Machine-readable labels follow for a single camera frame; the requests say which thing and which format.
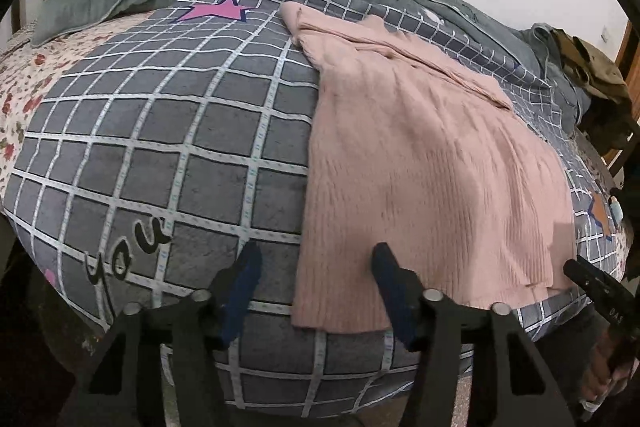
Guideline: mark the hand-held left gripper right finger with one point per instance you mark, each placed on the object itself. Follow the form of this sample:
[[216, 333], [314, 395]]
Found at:
[[395, 297]]

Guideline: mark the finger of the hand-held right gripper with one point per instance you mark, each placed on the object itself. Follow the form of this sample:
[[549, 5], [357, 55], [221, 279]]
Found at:
[[617, 207], [595, 284]]

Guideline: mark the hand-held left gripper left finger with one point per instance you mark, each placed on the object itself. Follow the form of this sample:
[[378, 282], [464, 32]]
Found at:
[[242, 287]]

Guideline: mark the pink knit sweater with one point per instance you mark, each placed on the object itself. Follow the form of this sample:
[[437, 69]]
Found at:
[[425, 187]]

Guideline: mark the person's right hand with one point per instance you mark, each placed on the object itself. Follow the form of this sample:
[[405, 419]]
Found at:
[[597, 367]]

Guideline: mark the olive green garment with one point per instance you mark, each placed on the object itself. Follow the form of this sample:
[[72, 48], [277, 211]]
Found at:
[[595, 67]]

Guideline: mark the grey checked duvet with stars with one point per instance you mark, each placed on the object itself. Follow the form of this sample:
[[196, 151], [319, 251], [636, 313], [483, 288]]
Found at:
[[150, 132]]

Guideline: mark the wooden door frame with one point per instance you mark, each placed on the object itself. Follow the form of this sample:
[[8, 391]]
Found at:
[[629, 49]]

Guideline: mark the white wall socket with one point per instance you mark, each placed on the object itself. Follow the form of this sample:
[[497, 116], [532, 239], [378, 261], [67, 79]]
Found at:
[[605, 34]]

